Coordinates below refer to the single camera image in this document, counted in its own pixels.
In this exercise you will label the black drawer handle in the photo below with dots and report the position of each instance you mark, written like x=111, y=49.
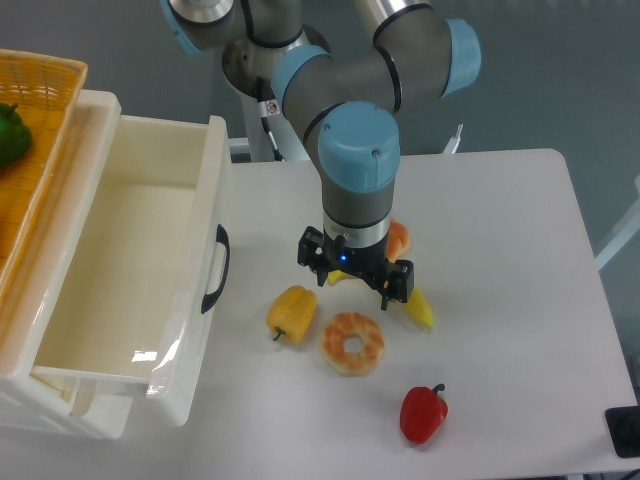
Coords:
x=219, y=271

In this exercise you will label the yellow banana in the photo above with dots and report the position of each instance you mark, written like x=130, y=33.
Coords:
x=417, y=306

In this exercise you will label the white drawer cabinet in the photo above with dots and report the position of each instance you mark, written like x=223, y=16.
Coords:
x=68, y=344

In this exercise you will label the white plastic drawer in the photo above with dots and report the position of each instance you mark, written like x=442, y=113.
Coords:
x=180, y=178

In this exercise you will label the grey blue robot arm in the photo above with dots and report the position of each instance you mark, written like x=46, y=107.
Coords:
x=343, y=113

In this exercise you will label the orange woven basket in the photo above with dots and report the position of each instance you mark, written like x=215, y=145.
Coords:
x=46, y=89

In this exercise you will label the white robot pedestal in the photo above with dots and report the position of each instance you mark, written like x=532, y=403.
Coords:
x=248, y=68

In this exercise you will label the orange glazed donut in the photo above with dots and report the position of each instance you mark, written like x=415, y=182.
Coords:
x=352, y=344

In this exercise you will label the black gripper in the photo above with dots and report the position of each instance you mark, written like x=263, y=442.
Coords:
x=394, y=281

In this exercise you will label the red bell pepper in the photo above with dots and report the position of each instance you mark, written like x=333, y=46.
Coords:
x=422, y=412

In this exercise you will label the white frame leg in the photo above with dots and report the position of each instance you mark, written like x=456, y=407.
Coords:
x=620, y=234

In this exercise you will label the black device at edge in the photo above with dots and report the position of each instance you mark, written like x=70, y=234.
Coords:
x=623, y=426

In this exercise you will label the green bell pepper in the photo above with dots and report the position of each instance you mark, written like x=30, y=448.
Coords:
x=16, y=136

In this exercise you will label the yellow bell pepper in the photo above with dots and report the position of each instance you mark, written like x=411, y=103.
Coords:
x=291, y=314

